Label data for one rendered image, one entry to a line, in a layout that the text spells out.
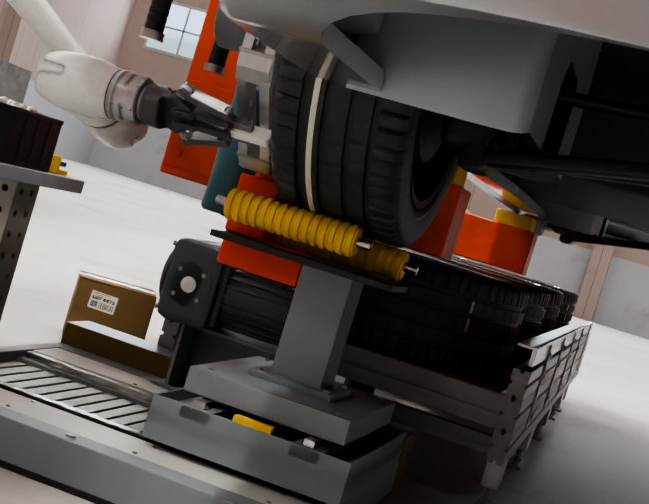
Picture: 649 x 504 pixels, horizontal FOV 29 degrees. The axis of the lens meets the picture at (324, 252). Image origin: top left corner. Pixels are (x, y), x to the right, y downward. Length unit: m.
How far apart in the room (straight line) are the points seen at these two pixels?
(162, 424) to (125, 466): 0.16
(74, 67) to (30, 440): 0.64
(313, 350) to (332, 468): 0.28
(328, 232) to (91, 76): 0.49
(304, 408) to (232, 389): 0.13
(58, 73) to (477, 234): 2.66
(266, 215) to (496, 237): 2.51
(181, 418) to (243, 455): 0.12
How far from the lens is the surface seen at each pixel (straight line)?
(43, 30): 2.44
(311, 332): 2.27
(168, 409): 2.15
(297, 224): 2.18
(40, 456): 2.08
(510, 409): 2.80
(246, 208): 2.21
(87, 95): 2.22
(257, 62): 2.11
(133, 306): 3.49
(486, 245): 4.64
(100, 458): 2.04
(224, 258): 2.32
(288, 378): 2.28
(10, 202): 2.70
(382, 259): 2.26
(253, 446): 2.11
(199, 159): 2.86
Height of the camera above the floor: 0.56
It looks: 2 degrees down
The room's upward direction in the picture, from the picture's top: 17 degrees clockwise
